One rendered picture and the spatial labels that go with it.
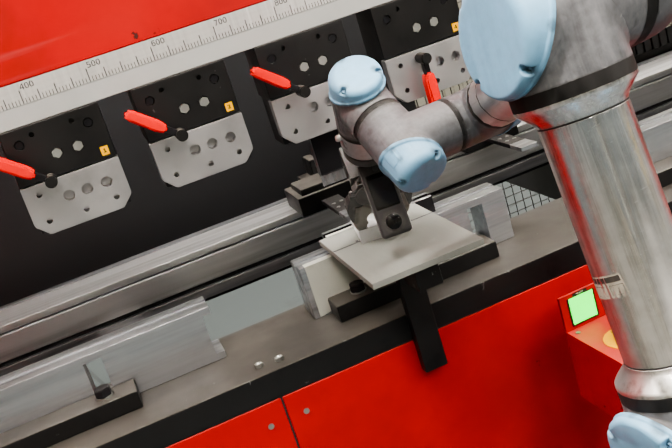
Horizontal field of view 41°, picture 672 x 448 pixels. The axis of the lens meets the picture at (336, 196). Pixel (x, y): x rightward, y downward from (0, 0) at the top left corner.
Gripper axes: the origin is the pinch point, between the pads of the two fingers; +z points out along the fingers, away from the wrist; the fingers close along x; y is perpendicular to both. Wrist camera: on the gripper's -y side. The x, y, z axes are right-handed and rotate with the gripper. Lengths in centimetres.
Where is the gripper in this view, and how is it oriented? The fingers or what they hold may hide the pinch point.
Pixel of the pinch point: (383, 225)
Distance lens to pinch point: 146.7
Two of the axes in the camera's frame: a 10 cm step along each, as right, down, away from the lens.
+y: -2.9, -7.8, 5.6
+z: 1.3, 5.4, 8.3
